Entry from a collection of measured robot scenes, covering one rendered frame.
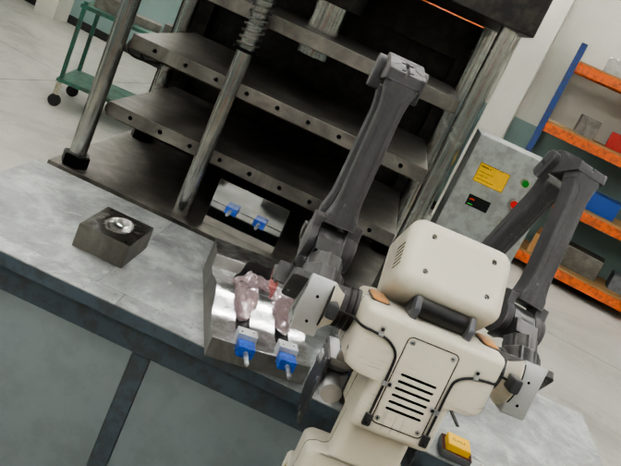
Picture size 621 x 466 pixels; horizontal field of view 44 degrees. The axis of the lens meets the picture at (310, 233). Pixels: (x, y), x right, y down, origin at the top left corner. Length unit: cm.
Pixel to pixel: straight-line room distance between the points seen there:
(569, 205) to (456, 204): 105
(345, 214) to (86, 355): 89
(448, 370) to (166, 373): 87
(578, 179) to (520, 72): 654
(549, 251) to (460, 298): 32
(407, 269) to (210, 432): 89
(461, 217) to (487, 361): 134
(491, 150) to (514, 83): 556
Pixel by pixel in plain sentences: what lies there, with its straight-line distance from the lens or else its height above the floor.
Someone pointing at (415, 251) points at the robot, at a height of 134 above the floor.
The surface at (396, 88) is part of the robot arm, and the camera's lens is 151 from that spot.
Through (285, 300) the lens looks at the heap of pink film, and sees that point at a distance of 206.
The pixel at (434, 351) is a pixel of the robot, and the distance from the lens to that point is 140.
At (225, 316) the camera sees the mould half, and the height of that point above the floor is 86.
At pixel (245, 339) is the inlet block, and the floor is 87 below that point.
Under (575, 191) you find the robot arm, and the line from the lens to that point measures 171.
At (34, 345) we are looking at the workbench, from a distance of 216.
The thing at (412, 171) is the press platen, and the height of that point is 126.
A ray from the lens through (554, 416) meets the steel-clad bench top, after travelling 261.
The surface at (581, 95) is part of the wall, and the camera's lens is 851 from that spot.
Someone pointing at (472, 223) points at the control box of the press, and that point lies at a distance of 273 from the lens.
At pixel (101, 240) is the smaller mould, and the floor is 85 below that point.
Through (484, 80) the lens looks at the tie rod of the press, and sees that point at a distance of 252.
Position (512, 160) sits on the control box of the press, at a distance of 269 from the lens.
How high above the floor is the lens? 169
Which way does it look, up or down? 17 degrees down
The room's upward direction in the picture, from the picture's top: 25 degrees clockwise
